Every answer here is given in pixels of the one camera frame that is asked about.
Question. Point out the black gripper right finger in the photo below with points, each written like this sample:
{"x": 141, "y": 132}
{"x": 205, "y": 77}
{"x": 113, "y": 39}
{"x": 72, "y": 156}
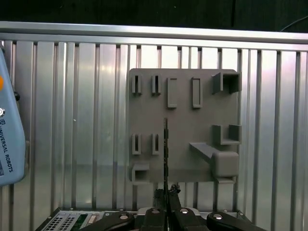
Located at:
{"x": 178, "y": 219}

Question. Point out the pale blue teach pendant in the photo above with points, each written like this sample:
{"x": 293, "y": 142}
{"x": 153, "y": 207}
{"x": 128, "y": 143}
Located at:
{"x": 12, "y": 144}

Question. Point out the RAM stick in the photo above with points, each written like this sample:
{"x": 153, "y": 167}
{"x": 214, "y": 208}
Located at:
{"x": 165, "y": 149}

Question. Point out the black PC case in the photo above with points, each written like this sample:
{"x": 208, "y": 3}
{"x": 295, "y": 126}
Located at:
{"x": 67, "y": 221}

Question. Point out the grey parts rack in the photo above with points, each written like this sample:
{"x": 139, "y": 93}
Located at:
{"x": 192, "y": 120}

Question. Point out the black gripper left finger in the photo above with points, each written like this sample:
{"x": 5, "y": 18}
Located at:
{"x": 156, "y": 219}

